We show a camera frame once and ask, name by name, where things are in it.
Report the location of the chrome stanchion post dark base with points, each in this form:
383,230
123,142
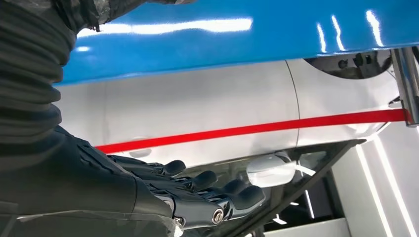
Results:
407,81

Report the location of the red barrier belt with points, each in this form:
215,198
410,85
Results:
262,127

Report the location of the blue metal shelf rack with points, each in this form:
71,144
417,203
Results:
229,45

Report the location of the white car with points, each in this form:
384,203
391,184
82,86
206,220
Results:
196,104

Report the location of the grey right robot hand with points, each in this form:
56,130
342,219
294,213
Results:
65,189

